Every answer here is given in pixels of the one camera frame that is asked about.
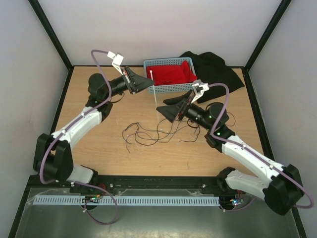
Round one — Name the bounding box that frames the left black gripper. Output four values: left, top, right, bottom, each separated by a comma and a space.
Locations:
104, 66, 155, 100

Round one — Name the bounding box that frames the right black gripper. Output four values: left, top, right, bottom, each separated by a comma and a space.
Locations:
156, 89, 212, 131

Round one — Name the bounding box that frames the white thin wire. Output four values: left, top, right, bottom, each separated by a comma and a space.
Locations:
123, 116, 211, 149

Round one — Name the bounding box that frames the black wire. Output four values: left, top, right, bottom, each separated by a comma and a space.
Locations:
121, 113, 202, 145

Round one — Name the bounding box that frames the grey wire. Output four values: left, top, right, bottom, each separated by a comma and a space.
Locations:
121, 114, 199, 145

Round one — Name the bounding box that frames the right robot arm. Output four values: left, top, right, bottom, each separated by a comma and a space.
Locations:
157, 91, 304, 215

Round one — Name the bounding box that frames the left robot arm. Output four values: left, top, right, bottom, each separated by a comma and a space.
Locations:
33, 66, 154, 192

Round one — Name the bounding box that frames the blue perforated plastic basket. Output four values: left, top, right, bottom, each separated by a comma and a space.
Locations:
144, 57, 196, 94

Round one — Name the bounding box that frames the red cloth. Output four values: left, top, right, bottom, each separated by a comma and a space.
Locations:
146, 61, 197, 86

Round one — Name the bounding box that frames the black cloth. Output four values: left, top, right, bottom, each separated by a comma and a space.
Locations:
181, 51, 245, 93

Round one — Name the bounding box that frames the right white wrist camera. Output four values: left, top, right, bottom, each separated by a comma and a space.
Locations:
191, 80, 209, 103

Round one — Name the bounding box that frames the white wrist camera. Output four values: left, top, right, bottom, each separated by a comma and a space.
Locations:
107, 51, 124, 75
191, 80, 209, 103

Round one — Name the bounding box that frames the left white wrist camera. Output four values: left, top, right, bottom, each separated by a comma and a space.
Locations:
107, 51, 124, 75

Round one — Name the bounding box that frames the black metal frame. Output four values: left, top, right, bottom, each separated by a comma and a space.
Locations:
7, 0, 308, 238

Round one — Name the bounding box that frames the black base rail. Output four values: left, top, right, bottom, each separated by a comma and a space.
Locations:
27, 174, 290, 194

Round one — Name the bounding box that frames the grey slotted cable duct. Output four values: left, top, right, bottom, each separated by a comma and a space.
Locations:
32, 195, 219, 207

